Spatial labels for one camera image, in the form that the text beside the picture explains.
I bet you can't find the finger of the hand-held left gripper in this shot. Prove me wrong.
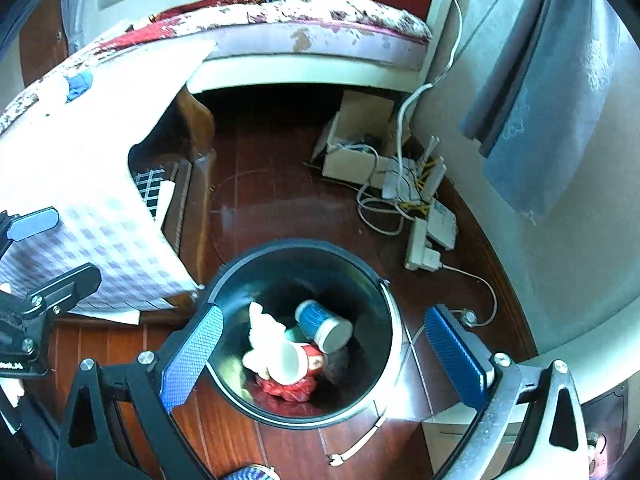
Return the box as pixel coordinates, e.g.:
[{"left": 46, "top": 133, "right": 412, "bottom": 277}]
[
  {"left": 12, "top": 262, "right": 103, "bottom": 322},
  {"left": 0, "top": 206, "right": 61, "bottom": 261}
]

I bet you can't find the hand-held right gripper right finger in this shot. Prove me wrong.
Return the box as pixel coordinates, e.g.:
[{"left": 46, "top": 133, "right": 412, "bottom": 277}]
[{"left": 424, "top": 304, "right": 591, "bottom": 480}]

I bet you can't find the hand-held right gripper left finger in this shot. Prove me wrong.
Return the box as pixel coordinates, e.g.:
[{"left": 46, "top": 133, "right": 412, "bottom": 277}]
[{"left": 55, "top": 302, "right": 225, "bottom": 480}]

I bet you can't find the black trash bin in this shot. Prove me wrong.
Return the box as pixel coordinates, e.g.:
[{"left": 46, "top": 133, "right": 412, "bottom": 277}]
[{"left": 202, "top": 240, "right": 403, "bottom": 431}]

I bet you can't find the white paper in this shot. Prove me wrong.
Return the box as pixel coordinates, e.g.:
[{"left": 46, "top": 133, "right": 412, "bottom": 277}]
[{"left": 243, "top": 302, "right": 288, "bottom": 373}]

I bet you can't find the red paper cup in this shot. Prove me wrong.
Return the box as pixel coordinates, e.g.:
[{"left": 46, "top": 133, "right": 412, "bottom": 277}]
[{"left": 267, "top": 342, "right": 328, "bottom": 385}]

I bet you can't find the red plastic bag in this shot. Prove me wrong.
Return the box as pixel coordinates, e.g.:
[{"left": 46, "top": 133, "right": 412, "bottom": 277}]
[{"left": 255, "top": 372, "right": 321, "bottom": 403}]

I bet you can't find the blue paper cup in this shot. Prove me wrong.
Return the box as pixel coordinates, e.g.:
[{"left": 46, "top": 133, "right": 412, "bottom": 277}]
[{"left": 294, "top": 300, "right": 354, "bottom": 354}]

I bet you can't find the checked tablecloth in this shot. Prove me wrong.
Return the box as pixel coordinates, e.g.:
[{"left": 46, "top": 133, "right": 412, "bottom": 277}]
[{"left": 0, "top": 40, "right": 218, "bottom": 311}]

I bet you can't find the white box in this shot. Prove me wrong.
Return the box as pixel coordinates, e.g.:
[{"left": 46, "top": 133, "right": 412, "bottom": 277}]
[{"left": 422, "top": 417, "right": 516, "bottom": 480}]

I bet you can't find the white power strip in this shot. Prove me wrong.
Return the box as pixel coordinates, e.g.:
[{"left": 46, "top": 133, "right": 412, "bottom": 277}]
[{"left": 404, "top": 220, "right": 443, "bottom": 272}]

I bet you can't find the white grid rack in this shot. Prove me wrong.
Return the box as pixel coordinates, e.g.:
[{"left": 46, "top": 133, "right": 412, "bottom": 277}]
[{"left": 131, "top": 170, "right": 176, "bottom": 221}]

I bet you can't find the blue striped object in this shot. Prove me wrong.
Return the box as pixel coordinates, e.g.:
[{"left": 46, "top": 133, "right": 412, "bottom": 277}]
[{"left": 220, "top": 464, "right": 276, "bottom": 480}]

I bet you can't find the white flat device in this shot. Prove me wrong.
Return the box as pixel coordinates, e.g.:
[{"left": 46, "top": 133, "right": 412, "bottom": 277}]
[{"left": 427, "top": 200, "right": 458, "bottom": 251}]

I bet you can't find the blue crumpled ball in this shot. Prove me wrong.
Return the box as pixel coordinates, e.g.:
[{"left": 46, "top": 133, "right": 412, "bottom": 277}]
[{"left": 65, "top": 71, "right": 95, "bottom": 101}]

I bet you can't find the wooden table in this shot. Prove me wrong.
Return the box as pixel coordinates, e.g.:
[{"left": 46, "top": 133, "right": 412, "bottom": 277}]
[{"left": 50, "top": 85, "right": 218, "bottom": 326}]

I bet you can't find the white router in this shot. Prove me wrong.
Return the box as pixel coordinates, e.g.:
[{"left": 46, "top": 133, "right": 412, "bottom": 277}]
[{"left": 382, "top": 137, "right": 448, "bottom": 201}]

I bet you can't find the wooden door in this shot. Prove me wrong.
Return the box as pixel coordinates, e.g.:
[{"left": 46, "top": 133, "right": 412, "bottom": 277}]
[{"left": 20, "top": 0, "right": 68, "bottom": 91}]

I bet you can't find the grey curtain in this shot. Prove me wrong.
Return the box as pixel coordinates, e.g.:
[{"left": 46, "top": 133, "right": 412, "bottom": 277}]
[{"left": 60, "top": 0, "right": 108, "bottom": 51}]

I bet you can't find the cardboard box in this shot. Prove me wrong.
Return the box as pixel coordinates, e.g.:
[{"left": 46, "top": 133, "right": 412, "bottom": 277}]
[{"left": 312, "top": 89, "right": 401, "bottom": 186}]

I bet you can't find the blue-grey hanging curtain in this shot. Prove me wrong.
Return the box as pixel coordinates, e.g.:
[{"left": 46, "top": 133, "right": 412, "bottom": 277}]
[{"left": 460, "top": 0, "right": 623, "bottom": 226}]

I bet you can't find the floral bed mattress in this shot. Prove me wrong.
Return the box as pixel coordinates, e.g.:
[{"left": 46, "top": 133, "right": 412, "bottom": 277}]
[{"left": 0, "top": 0, "right": 433, "bottom": 133}]

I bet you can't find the thin white cable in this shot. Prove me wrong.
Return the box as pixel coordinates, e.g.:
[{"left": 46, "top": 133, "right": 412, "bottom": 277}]
[{"left": 440, "top": 262, "right": 498, "bottom": 326}]

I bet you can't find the white cable with plug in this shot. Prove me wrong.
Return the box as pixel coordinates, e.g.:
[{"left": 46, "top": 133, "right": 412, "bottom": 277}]
[{"left": 325, "top": 412, "right": 386, "bottom": 463}]

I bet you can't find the coiled white cable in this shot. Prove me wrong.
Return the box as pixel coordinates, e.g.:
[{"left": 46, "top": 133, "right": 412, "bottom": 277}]
[{"left": 356, "top": 185, "right": 406, "bottom": 236}]

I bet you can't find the white bed frame red headboard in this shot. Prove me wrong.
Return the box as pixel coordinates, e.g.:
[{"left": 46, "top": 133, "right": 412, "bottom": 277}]
[{"left": 187, "top": 0, "right": 461, "bottom": 93}]

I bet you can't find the white wall cable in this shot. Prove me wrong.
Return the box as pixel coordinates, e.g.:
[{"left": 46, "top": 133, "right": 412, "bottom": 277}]
[{"left": 395, "top": 0, "right": 463, "bottom": 171}]

